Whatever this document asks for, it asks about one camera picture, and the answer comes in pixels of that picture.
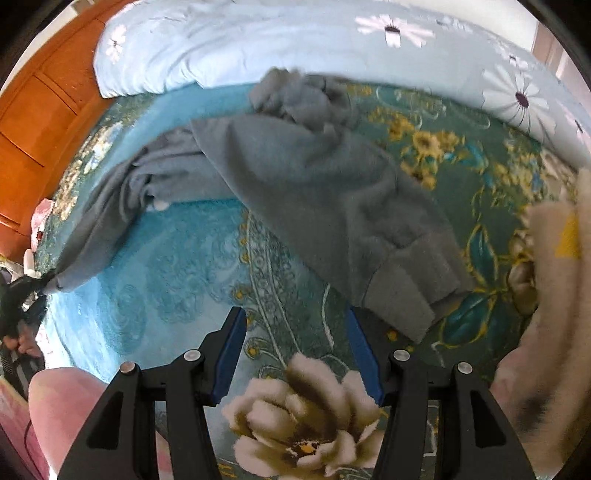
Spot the grey sweatshirt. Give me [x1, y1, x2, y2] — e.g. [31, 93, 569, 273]
[47, 69, 473, 342]

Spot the person's left hand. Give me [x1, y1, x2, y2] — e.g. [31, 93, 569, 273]
[2, 322, 43, 358]

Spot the pink trousers leg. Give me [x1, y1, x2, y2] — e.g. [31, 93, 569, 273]
[1, 367, 106, 479]

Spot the yellow and white plush blanket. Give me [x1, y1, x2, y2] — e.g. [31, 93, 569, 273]
[491, 169, 590, 477]

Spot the teal floral blanket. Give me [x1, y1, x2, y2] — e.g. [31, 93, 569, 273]
[43, 83, 575, 479]

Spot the orange wooden headboard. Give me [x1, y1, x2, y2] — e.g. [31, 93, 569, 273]
[1, 1, 127, 262]

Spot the light blue daisy duvet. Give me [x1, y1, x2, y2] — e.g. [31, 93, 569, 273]
[93, 1, 590, 167]

